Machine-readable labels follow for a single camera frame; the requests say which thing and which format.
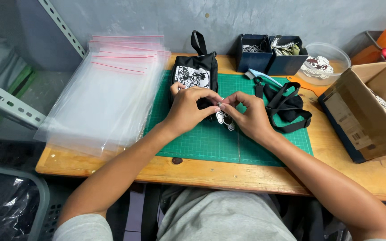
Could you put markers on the person's right hand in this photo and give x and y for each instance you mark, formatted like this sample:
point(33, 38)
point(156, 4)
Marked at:
point(255, 119)

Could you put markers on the person's left hand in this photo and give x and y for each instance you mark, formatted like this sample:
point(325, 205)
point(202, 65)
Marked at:
point(183, 110)

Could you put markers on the black printed pouch bag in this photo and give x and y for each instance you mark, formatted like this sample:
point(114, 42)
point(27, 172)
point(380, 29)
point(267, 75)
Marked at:
point(196, 67)

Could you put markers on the white skull rubber charm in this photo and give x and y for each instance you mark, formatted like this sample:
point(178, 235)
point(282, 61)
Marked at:
point(225, 119)

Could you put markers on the green cutting mat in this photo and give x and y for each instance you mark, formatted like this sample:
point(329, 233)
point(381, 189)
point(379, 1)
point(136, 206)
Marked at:
point(209, 144)

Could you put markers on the light blue brush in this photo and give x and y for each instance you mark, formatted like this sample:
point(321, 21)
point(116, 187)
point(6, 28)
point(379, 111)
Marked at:
point(263, 75)

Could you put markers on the flat orange plastic tool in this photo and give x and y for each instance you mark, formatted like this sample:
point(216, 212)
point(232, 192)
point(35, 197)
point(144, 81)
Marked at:
point(308, 87)

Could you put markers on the dark blue box of tags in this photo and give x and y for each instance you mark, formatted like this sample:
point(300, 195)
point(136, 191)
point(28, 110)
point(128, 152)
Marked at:
point(286, 62)

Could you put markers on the stack of clear zip bags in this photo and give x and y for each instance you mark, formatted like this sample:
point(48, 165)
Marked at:
point(109, 100)

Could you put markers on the clear round tub of charms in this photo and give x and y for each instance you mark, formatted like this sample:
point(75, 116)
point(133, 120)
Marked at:
point(323, 65)

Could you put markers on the person's grey shirt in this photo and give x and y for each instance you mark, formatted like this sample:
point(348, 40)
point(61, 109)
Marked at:
point(219, 217)

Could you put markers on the cardboard box of white charms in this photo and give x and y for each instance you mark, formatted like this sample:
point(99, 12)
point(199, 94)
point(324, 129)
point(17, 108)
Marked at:
point(360, 113)

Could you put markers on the grey basket of tools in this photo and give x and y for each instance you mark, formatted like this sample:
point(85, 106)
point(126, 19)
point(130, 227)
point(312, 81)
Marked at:
point(380, 43)

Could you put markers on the grey metal shelf rack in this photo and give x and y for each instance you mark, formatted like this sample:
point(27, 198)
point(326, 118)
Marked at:
point(12, 73)

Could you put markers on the grey basket of wrapped goods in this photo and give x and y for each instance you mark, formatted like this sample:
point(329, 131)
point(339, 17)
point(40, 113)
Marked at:
point(8, 204)

